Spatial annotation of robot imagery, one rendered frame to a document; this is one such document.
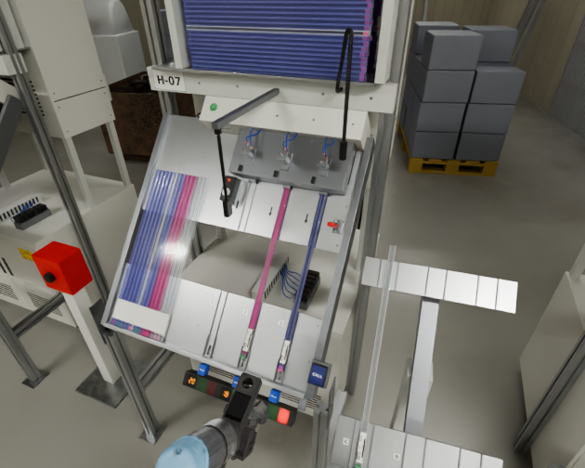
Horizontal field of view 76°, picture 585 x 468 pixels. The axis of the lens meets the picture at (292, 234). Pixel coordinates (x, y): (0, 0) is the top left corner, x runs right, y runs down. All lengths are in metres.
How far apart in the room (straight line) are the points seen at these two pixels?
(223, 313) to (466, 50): 3.13
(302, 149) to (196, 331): 0.60
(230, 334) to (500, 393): 1.41
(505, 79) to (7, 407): 4.03
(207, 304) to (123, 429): 0.96
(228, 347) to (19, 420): 1.30
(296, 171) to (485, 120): 3.05
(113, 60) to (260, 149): 5.55
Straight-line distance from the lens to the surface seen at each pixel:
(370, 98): 1.05
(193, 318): 1.15
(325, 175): 0.99
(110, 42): 6.49
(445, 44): 3.68
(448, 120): 3.84
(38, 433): 2.12
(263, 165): 1.06
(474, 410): 2.02
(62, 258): 1.58
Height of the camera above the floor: 1.60
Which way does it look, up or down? 34 degrees down
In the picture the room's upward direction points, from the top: 1 degrees counter-clockwise
